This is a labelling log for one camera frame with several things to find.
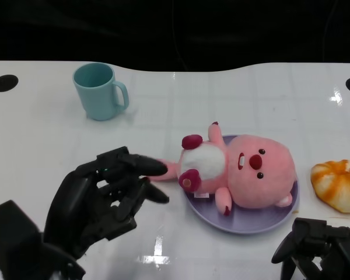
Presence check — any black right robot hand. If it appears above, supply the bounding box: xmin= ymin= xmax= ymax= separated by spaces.
xmin=271 ymin=218 xmax=350 ymax=280

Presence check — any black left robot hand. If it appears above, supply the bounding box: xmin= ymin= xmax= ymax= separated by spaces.
xmin=43 ymin=146 xmax=170 ymax=259

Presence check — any pink plush beaver doll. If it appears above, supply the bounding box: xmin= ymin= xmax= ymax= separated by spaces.
xmin=156 ymin=121 xmax=298 ymax=217

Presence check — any purple plastic plate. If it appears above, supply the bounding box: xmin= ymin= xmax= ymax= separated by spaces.
xmin=185 ymin=134 xmax=300 ymax=234

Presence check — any orange and white bread toy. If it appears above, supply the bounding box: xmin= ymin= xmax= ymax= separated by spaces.
xmin=310 ymin=159 xmax=350 ymax=214

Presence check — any teal plastic mug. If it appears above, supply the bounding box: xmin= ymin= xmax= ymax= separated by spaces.
xmin=72 ymin=62 xmax=130 ymax=121

